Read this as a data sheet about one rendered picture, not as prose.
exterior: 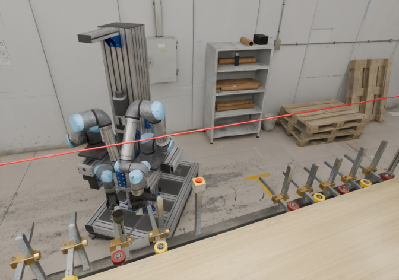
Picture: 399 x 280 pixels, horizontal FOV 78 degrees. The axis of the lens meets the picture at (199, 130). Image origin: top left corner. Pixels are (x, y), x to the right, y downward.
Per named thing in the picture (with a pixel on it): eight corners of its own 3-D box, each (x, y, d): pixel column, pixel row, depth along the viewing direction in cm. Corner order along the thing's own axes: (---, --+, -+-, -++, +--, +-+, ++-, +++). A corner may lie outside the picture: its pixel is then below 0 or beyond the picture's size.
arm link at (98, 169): (108, 168, 187) (115, 175, 180) (94, 175, 180) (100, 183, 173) (107, 160, 183) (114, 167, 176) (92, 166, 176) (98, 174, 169)
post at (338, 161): (320, 198, 228) (336, 156, 204) (323, 197, 230) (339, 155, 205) (323, 201, 226) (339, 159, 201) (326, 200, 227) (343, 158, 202)
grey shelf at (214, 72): (202, 130, 451) (206, 42, 372) (248, 125, 472) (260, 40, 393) (210, 144, 414) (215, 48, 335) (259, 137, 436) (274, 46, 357)
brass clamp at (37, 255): (15, 260, 141) (12, 255, 138) (41, 253, 145) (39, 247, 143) (12, 270, 136) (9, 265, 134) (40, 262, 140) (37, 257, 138)
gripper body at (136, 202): (130, 203, 162) (128, 190, 156) (143, 200, 165) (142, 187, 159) (132, 212, 156) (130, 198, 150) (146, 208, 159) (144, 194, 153)
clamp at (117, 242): (110, 245, 162) (108, 240, 159) (131, 239, 166) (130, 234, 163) (110, 253, 157) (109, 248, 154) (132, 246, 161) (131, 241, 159)
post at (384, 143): (362, 181, 241) (382, 139, 217) (365, 180, 242) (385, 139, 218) (366, 183, 238) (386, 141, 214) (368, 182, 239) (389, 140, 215)
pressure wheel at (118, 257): (113, 262, 154) (110, 251, 148) (126, 258, 157) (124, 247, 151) (114, 274, 148) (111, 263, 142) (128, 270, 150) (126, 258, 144)
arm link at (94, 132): (104, 140, 211) (101, 126, 204) (88, 145, 203) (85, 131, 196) (98, 134, 218) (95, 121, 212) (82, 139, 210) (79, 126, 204)
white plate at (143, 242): (111, 256, 167) (108, 247, 162) (149, 244, 176) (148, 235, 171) (111, 257, 167) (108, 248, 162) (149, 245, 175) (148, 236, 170)
